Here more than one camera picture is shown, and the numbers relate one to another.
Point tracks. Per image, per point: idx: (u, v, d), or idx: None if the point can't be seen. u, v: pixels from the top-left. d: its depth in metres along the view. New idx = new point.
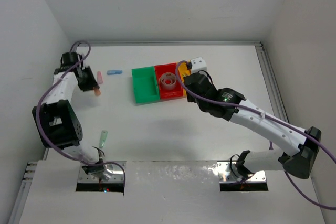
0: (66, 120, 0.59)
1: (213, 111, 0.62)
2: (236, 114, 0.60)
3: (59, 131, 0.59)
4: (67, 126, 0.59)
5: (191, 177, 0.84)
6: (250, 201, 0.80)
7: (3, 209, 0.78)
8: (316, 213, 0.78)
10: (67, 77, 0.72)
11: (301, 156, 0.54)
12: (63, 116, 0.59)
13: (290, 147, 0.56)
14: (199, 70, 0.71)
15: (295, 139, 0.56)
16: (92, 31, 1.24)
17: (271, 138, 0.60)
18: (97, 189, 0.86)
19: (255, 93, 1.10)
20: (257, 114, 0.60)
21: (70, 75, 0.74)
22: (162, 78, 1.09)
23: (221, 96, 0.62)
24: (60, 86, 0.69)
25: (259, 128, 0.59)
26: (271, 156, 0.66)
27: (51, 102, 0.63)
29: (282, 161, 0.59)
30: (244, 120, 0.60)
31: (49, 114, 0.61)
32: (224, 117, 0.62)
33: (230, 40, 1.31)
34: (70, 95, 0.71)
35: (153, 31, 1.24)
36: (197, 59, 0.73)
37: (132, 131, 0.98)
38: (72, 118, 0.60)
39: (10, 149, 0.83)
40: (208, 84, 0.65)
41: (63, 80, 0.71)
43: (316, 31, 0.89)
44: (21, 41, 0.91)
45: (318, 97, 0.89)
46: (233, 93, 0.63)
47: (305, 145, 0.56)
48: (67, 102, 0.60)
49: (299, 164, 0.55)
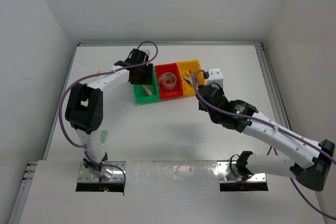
0: (92, 106, 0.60)
1: (226, 123, 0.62)
2: (249, 126, 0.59)
3: (80, 114, 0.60)
4: (88, 113, 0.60)
5: (191, 177, 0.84)
6: (250, 201, 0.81)
7: (3, 209, 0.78)
8: (315, 213, 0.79)
10: (121, 72, 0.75)
11: (316, 169, 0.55)
12: (91, 100, 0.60)
13: (304, 160, 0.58)
14: (211, 81, 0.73)
15: (309, 152, 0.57)
16: (92, 31, 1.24)
17: (283, 150, 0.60)
18: (97, 189, 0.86)
19: (255, 93, 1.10)
20: (270, 127, 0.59)
21: (125, 72, 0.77)
22: (162, 78, 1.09)
23: (234, 108, 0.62)
24: (109, 76, 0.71)
25: (272, 140, 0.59)
26: (281, 163, 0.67)
27: (92, 84, 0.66)
29: (294, 171, 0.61)
30: (256, 133, 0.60)
31: (84, 93, 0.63)
32: (237, 129, 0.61)
33: (230, 40, 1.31)
34: (111, 90, 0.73)
35: (153, 31, 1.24)
36: (215, 70, 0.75)
37: (132, 131, 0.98)
38: (96, 109, 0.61)
39: (10, 149, 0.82)
40: (220, 96, 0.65)
41: (116, 73, 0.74)
43: (316, 32, 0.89)
44: (21, 41, 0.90)
45: (318, 98, 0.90)
46: (245, 105, 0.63)
47: (318, 159, 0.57)
48: (101, 93, 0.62)
49: (312, 177, 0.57)
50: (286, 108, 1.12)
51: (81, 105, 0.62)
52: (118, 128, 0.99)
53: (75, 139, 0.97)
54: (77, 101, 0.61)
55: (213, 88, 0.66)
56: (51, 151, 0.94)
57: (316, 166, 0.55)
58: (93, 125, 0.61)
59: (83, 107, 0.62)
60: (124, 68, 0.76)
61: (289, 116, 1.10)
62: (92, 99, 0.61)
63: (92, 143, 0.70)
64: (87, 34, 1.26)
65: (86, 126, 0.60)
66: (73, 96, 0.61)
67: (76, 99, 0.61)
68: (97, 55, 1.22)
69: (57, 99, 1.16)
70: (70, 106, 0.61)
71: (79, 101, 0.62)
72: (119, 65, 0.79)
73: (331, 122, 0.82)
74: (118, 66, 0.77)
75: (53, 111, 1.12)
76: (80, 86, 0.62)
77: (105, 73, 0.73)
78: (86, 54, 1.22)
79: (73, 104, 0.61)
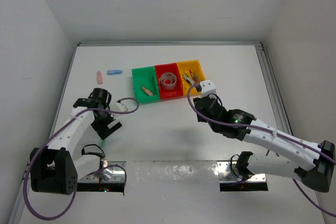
0: (59, 174, 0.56)
1: (226, 132, 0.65)
2: (248, 134, 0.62)
3: (49, 182, 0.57)
4: (59, 179, 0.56)
5: (191, 177, 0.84)
6: (250, 201, 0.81)
7: (3, 210, 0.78)
8: (316, 213, 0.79)
10: (82, 116, 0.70)
11: (317, 171, 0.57)
12: (58, 168, 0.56)
13: (305, 163, 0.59)
14: (208, 93, 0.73)
15: (310, 155, 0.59)
16: (92, 31, 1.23)
17: (285, 155, 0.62)
18: (97, 189, 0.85)
19: (255, 93, 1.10)
20: (269, 132, 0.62)
21: (87, 113, 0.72)
22: (162, 78, 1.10)
23: (232, 118, 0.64)
24: (71, 127, 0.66)
25: (272, 146, 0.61)
26: (284, 165, 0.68)
27: (53, 145, 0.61)
29: (300, 174, 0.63)
30: (256, 140, 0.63)
31: (49, 158, 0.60)
32: (238, 137, 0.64)
33: (230, 40, 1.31)
34: (79, 137, 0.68)
35: (153, 31, 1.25)
36: (206, 81, 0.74)
37: (132, 131, 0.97)
38: (65, 173, 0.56)
39: (10, 149, 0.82)
40: (218, 106, 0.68)
41: (77, 119, 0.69)
43: (316, 32, 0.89)
44: (21, 41, 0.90)
45: (318, 98, 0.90)
46: (243, 114, 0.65)
47: (319, 160, 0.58)
48: (67, 153, 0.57)
49: (316, 178, 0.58)
50: (286, 108, 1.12)
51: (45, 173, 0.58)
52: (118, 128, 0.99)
53: None
54: (41, 172, 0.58)
55: (210, 99, 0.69)
56: None
57: (317, 167, 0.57)
58: (68, 188, 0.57)
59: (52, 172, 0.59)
60: (86, 111, 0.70)
61: (289, 115, 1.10)
62: (58, 166, 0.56)
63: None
64: (87, 34, 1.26)
65: (61, 192, 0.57)
66: (35, 166, 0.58)
67: (40, 169, 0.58)
68: (97, 54, 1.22)
69: (57, 99, 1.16)
70: (35, 179, 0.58)
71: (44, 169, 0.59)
72: (78, 105, 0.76)
73: (331, 122, 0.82)
74: (80, 109, 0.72)
75: (53, 112, 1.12)
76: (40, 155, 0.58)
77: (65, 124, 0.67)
78: (86, 54, 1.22)
79: (38, 174, 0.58)
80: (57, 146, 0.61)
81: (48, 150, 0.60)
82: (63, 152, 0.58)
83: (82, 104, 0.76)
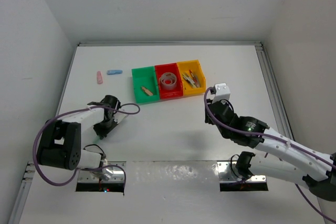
0: (67, 144, 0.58)
1: (238, 140, 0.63)
2: (261, 143, 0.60)
3: (55, 152, 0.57)
4: (66, 149, 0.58)
5: (191, 177, 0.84)
6: (250, 201, 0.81)
7: (3, 210, 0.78)
8: (316, 214, 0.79)
10: (95, 109, 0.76)
11: (331, 182, 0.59)
12: (69, 136, 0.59)
13: (317, 173, 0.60)
14: (221, 97, 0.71)
15: (322, 166, 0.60)
16: (92, 31, 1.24)
17: (296, 164, 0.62)
18: (97, 189, 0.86)
19: (255, 93, 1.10)
20: (282, 142, 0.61)
21: (100, 110, 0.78)
22: (162, 78, 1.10)
23: (245, 126, 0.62)
24: (84, 113, 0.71)
25: (285, 156, 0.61)
26: (291, 172, 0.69)
27: (67, 119, 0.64)
29: (308, 182, 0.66)
30: (269, 149, 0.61)
31: (60, 130, 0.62)
32: (249, 145, 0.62)
33: (230, 40, 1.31)
34: (87, 125, 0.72)
35: (153, 31, 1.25)
36: (221, 84, 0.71)
37: (132, 131, 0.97)
38: (73, 145, 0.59)
39: (10, 149, 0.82)
40: (231, 113, 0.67)
41: (91, 110, 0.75)
43: (316, 32, 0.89)
44: (21, 41, 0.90)
45: (318, 98, 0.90)
46: (255, 121, 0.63)
47: (332, 172, 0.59)
48: (79, 126, 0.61)
49: (326, 188, 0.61)
50: (286, 108, 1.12)
51: (52, 145, 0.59)
52: (118, 128, 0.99)
53: None
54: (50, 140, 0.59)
55: (224, 106, 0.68)
56: None
57: (331, 179, 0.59)
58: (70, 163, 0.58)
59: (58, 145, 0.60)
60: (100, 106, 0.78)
61: (290, 116, 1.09)
62: (69, 135, 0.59)
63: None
64: (88, 34, 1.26)
65: (63, 166, 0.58)
66: (48, 133, 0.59)
67: (51, 136, 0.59)
68: (97, 54, 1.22)
69: (57, 99, 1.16)
70: (42, 146, 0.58)
71: (53, 139, 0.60)
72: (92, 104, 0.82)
73: (331, 123, 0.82)
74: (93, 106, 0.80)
75: (53, 112, 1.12)
76: (54, 123, 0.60)
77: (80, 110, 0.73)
78: (86, 54, 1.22)
79: (46, 142, 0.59)
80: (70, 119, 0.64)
81: (61, 121, 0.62)
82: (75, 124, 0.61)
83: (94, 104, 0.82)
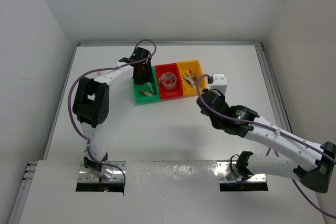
0: (96, 102, 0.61)
1: (228, 129, 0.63)
2: (250, 131, 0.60)
3: (87, 107, 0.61)
4: (95, 106, 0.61)
5: (191, 177, 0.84)
6: (250, 201, 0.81)
7: (3, 210, 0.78)
8: (315, 213, 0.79)
10: (125, 68, 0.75)
11: (319, 171, 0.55)
12: (97, 95, 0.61)
13: (307, 163, 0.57)
14: (213, 87, 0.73)
15: (312, 155, 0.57)
16: (92, 31, 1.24)
17: (286, 154, 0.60)
18: (97, 189, 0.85)
19: (255, 93, 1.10)
20: (272, 131, 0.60)
21: (129, 68, 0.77)
22: (162, 78, 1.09)
23: (235, 114, 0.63)
24: (114, 72, 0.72)
25: (274, 145, 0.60)
26: (283, 165, 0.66)
27: (98, 80, 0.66)
29: (298, 173, 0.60)
30: (258, 138, 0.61)
31: (91, 87, 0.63)
32: (239, 134, 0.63)
33: (230, 40, 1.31)
34: (114, 86, 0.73)
35: (152, 31, 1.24)
36: (220, 75, 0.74)
37: (133, 131, 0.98)
38: (103, 104, 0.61)
39: (10, 149, 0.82)
40: (220, 102, 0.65)
41: (121, 69, 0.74)
43: (316, 32, 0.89)
44: (21, 41, 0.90)
45: (318, 98, 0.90)
46: (246, 110, 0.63)
47: (322, 161, 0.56)
48: (107, 87, 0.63)
49: (317, 179, 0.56)
50: (286, 108, 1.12)
51: (86, 99, 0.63)
52: (118, 128, 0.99)
53: (75, 139, 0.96)
54: (84, 96, 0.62)
55: (214, 94, 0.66)
56: (51, 151, 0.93)
57: (319, 168, 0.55)
58: (99, 118, 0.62)
59: (91, 100, 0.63)
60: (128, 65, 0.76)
61: (289, 116, 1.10)
62: (97, 94, 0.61)
63: (96, 136, 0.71)
64: (88, 34, 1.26)
65: (92, 120, 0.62)
66: (80, 89, 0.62)
67: (84, 92, 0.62)
68: (97, 55, 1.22)
69: (57, 99, 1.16)
70: (77, 100, 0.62)
71: (86, 95, 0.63)
72: (123, 61, 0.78)
73: (331, 121, 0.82)
74: (123, 62, 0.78)
75: (52, 112, 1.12)
76: (86, 81, 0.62)
77: (111, 69, 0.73)
78: (86, 54, 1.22)
79: (80, 97, 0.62)
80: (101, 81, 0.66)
81: (93, 81, 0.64)
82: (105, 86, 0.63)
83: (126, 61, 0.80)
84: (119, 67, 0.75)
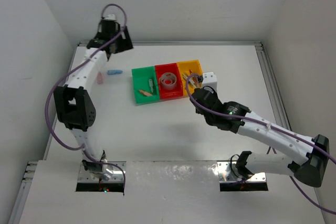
0: (80, 109, 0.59)
1: (220, 125, 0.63)
2: (242, 126, 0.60)
3: (73, 115, 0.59)
4: (80, 113, 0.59)
5: (191, 177, 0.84)
6: (250, 201, 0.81)
7: (3, 210, 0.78)
8: (315, 213, 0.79)
10: (95, 57, 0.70)
11: (310, 164, 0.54)
12: (78, 103, 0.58)
13: (298, 157, 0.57)
14: (205, 85, 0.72)
15: (303, 148, 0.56)
16: (93, 31, 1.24)
17: (278, 148, 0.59)
18: (97, 189, 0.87)
19: (255, 93, 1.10)
20: (263, 125, 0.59)
21: (100, 54, 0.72)
22: (161, 78, 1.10)
23: (227, 109, 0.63)
24: (86, 67, 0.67)
25: (266, 139, 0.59)
26: (279, 161, 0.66)
27: (73, 84, 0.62)
29: (292, 169, 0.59)
30: (250, 132, 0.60)
31: (69, 95, 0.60)
32: (231, 129, 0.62)
33: (230, 40, 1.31)
34: (93, 80, 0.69)
35: (152, 31, 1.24)
36: (209, 73, 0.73)
37: (133, 131, 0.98)
38: (86, 108, 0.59)
39: (10, 149, 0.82)
40: (212, 98, 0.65)
41: (91, 60, 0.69)
43: (316, 31, 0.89)
44: (21, 41, 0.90)
45: (318, 97, 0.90)
46: (238, 106, 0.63)
47: (313, 153, 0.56)
48: (85, 91, 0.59)
49: (310, 172, 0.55)
50: (286, 108, 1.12)
51: (68, 108, 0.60)
52: (118, 128, 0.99)
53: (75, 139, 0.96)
54: (65, 105, 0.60)
55: (206, 91, 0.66)
56: (51, 151, 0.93)
57: (311, 161, 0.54)
58: (88, 121, 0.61)
59: (73, 106, 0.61)
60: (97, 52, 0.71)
61: (289, 115, 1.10)
62: (77, 102, 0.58)
63: (91, 138, 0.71)
64: (88, 34, 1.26)
65: (82, 125, 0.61)
66: (58, 101, 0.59)
67: (63, 103, 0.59)
68: None
69: None
70: (58, 110, 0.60)
71: (66, 103, 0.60)
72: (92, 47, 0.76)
73: (331, 121, 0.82)
74: (92, 50, 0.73)
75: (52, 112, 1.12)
76: (60, 90, 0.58)
77: (81, 64, 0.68)
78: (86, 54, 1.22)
79: (61, 108, 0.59)
80: (76, 85, 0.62)
81: (67, 87, 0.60)
82: (82, 91, 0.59)
83: (94, 45, 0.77)
84: (90, 59, 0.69)
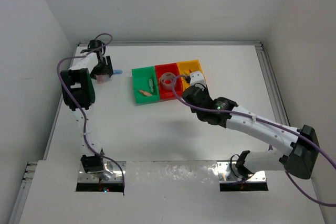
0: (86, 86, 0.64)
1: (210, 119, 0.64)
2: (229, 119, 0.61)
3: (80, 93, 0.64)
4: (87, 91, 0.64)
5: (191, 177, 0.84)
6: (250, 201, 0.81)
7: (3, 210, 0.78)
8: (315, 214, 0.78)
10: (90, 55, 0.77)
11: (294, 153, 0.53)
12: (84, 81, 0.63)
13: (283, 147, 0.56)
14: (195, 83, 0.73)
15: (288, 137, 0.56)
16: (93, 31, 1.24)
17: (265, 140, 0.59)
18: (97, 189, 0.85)
19: (255, 93, 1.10)
20: (248, 117, 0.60)
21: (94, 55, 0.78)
22: (162, 78, 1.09)
23: (216, 105, 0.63)
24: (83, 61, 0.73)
25: (253, 131, 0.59)
26: (272, 157, 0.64)
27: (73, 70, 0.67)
29: (283, 161, 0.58)
30: (237, 126, 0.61)
31: (72, 78, 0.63)
32: (221, 124, 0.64)
33: (229, 40, 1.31)
34: None
35: (152, 31, 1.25)
36: (195, 72, 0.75)
37: (133, 131, 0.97)
38: (90, 84, 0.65)
39: (10, 149, 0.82)
40: (202, 94, 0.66)
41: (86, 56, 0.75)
43: (316, 31, 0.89)
44: (21, 41, 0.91)
45: (318, 97, 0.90)
46: (227, 101, 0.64)
47: (297, 143, 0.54)
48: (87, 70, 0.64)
49: (296, 162, 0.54)
50: (286, 108, 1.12)
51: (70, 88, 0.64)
52: (118, 127, 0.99)
53: (75, 140, 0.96)
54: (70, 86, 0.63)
55: (196, 87, 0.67)
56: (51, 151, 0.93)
57: (294, 150, 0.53)
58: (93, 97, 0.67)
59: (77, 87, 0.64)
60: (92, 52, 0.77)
61: (289, 115, 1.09)
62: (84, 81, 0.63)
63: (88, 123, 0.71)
64: (88, 35, 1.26)
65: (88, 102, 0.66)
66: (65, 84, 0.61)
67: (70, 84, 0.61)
68: None
69: (57, 99, 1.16)
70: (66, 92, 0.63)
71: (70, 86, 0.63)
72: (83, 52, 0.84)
73: (331, 121, 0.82)
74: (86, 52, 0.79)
75: (52, 112, 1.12)
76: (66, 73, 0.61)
77: None
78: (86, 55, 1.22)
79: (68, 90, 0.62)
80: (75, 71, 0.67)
81: (71, 71, 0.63)
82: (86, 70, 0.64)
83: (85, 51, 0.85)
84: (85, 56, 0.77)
